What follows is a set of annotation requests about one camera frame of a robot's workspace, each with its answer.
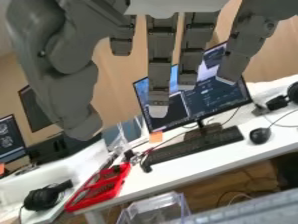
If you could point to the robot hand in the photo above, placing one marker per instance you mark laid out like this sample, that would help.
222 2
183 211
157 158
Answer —
57 60

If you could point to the dark computer screen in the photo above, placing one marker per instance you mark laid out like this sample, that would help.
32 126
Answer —
32 106

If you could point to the orange sticky note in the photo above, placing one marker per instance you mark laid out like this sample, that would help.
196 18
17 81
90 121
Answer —
155 137

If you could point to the small black device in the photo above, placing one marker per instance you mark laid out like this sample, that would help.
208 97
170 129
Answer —
146 165

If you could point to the red tray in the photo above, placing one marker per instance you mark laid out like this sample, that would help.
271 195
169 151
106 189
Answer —
110 178
79 201

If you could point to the black keyboard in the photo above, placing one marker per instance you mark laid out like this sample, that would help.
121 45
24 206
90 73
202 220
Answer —
194 145

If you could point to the black headphones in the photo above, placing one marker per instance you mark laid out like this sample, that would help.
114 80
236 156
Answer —
41 198
290 95

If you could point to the white desk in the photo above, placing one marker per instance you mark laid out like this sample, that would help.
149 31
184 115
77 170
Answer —
199 166

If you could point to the clear box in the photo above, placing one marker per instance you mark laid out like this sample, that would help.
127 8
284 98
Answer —
154 210

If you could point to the black mouse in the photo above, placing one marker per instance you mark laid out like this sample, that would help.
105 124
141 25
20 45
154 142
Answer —
259 135

